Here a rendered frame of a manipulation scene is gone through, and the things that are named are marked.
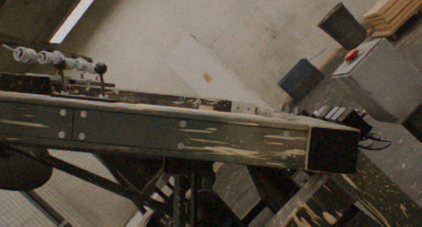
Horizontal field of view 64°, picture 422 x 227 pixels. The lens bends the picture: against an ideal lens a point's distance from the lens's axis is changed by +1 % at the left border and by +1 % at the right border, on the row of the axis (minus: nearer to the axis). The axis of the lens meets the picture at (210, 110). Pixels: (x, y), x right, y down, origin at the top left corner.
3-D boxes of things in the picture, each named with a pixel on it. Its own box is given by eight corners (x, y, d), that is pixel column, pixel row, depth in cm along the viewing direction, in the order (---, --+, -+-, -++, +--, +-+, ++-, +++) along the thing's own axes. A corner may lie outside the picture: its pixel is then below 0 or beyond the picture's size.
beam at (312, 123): (357, 176, 78) (362, 129, 78) (304, 171, 78) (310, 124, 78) (250, 115, 299) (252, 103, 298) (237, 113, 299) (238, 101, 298)
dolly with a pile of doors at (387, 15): (434, 6, 375) (408, -19, 374) (395, 42, 386) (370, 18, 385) (409, 13, 435) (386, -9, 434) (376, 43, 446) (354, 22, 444)
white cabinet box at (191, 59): (283, 123, 527) (188, 32, 521) (257, 148, 539) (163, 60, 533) (279, 116, 587) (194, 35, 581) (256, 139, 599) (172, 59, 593)
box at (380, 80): (440, 90, 77) (384, 35, 77) (403, 127, 78) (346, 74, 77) (409, 90, 89) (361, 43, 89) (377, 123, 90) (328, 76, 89)
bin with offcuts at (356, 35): (376, 28, 510) (345, -1, 508) (350, 54, 521) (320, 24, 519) (364, 30, 560) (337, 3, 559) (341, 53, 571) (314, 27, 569)
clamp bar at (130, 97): (255, 116, 172) (260, 70, 171) (24, 94, 173) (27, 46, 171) (252, 115, 182) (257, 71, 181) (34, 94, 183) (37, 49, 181)
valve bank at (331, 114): (413, 145, 103) (357, 91, 102) (380, 178, 104) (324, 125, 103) (347, 128, 153) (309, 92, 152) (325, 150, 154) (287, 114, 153)
